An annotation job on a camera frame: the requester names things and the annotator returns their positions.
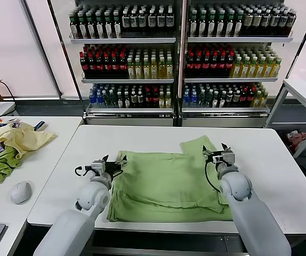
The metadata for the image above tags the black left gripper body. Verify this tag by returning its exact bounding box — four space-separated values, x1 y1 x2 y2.
104 162 123 179

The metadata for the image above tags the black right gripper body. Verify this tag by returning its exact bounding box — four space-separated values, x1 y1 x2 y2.
208 150 223 165

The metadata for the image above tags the light green t-shirt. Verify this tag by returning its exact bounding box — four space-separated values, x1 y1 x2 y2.
107 135 235 223

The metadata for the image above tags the pink garment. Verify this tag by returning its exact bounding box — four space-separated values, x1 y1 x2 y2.
287 130 306 149

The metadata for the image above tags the blue white striped item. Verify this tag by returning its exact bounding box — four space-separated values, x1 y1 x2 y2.
34 121 49 132

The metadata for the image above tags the pale yellow garment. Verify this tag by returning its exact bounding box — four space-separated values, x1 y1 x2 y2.
0 122 58 160

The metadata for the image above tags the red cap cola bottle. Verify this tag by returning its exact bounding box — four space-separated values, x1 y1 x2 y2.
218 51 226 77
226 51 235 77
95 52 104 78
194 51 202 77
119 52 127 78
79 52 88 78
210 51 218 77
103 52 112 78
202 51 210 77
87 52 96 78
186 51 194 77
111 52 119 78

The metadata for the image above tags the white computer mouse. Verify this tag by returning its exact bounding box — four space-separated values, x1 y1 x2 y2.
10 180 33 205

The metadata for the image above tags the white metal side table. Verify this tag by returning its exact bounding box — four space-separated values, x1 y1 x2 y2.
264 78 306 160

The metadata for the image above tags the white printed garment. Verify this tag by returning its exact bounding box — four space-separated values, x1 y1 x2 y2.
7 118 23 130

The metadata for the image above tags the green cap white label bottle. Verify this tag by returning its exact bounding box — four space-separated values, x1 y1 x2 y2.
87 13 95 39
198 11 206 38
95 13 104 39
189 11 197 38
234 11 243 38
225 11 233 38
104 13 113 39
79 13 87 39
70 13 79 39
114 13 122 39
216 11 224 38
207 11 215 38

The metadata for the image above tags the dark bottle beige label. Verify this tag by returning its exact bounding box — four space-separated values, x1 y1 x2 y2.
287 10 296 37
278 10 287 37
252 10 261 37
261 10 270 37
243 10 252 37
270 10 279 37

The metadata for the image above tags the dark bottle white label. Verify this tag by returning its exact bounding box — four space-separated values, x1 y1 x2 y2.
165 7 174 33
138 7 147 33
122 7 131 33
148 7 157 33
157 7 165 33
130 7 139 33

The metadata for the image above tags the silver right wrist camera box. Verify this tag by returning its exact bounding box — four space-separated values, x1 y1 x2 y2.
220 151 236 168

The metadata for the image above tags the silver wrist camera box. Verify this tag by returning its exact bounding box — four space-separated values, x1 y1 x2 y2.
220 151 236 168
90 159 106 177

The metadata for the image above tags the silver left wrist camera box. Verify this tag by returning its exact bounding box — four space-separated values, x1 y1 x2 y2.
90 159 106 177

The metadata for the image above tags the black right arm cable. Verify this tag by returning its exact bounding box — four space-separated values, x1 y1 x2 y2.
205 159 222 193

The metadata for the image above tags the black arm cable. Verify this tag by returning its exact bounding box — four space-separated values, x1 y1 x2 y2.
205 159 222 193
74 165 93 177

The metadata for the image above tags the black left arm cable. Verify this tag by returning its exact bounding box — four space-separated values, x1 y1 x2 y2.
74 165 93 177

